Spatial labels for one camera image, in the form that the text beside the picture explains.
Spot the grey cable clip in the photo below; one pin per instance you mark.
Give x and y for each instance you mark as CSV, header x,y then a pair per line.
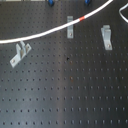
x,y
106,35
22,50
70,28

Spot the left grey cable clip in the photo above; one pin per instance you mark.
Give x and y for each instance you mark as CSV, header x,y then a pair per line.
x,y
22,50

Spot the blue clamp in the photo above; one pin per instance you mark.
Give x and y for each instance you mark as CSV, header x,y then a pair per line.
x,y
51,2
87,2

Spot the right grey cable clip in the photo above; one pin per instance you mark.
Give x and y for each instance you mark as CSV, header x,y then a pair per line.
x,y
106,35

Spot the left blue clamp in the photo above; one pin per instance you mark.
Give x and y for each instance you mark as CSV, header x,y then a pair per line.
x,y
51,2

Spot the middle grey cable clip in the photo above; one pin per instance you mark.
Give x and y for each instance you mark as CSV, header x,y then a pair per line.
x,y
70,28

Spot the right blue clamp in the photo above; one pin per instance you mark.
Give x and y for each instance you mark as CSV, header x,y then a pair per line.
x,y
87,2

